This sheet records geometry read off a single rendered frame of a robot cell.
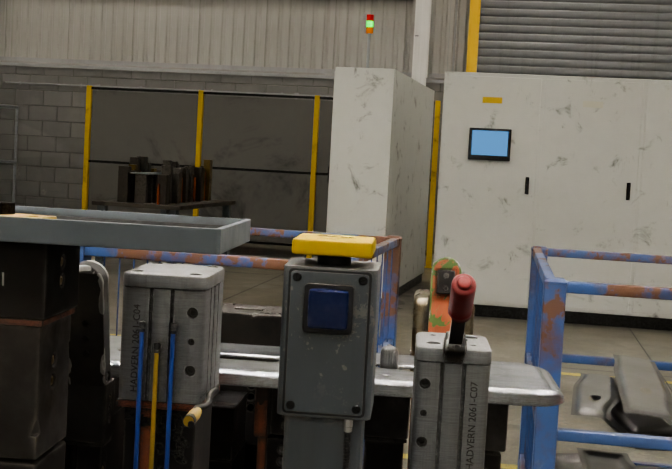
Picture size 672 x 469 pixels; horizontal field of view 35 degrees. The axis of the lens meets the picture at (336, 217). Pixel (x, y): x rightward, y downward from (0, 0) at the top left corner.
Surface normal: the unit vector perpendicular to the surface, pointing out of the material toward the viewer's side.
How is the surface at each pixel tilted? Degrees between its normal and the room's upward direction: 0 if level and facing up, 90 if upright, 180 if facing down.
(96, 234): 90
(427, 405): 90
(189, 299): 90
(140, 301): 90
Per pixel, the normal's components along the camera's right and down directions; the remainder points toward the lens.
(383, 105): -0.22, 0.04
